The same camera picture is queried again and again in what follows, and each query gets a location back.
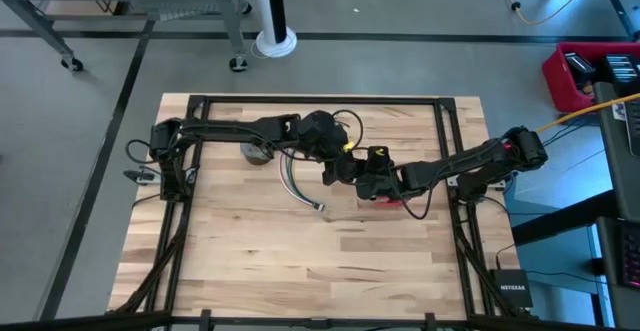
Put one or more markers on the black rig bar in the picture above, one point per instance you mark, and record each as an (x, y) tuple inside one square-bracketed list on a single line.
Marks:
[(320, 323)]

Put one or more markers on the small black device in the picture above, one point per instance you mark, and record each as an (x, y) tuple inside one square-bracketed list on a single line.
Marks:
[(580, 66)]

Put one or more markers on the large black device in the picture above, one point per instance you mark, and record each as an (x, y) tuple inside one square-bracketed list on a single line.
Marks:
[(622, 71)]

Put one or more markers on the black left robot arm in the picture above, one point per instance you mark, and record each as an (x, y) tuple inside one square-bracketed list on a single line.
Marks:
[(225, 128)]

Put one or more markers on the keyboard with coloured lights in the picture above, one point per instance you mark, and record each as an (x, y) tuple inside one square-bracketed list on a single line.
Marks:
[(632, 256)]

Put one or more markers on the black network switch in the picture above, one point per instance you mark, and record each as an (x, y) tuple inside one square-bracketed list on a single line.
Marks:
[(512, 291)]

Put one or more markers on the white pole with round base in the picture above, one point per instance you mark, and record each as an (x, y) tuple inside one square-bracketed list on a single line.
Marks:
[(265, 11)]

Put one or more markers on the red plastic bin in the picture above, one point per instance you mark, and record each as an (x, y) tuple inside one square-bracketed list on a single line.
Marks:
[(556, 83)]

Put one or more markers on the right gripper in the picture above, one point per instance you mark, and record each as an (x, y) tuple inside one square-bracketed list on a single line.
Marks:
[(380, 186)]

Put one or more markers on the black desk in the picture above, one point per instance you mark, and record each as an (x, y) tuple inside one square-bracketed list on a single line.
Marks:
[(620, 171)]

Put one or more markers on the red tape dispenser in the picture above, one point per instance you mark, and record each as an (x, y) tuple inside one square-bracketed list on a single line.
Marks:
[(387, 202)]

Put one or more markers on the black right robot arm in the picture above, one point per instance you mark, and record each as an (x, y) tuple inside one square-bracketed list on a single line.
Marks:
[(475, 158)]

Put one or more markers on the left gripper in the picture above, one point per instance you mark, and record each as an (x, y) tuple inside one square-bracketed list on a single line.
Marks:
[(320, 133)]

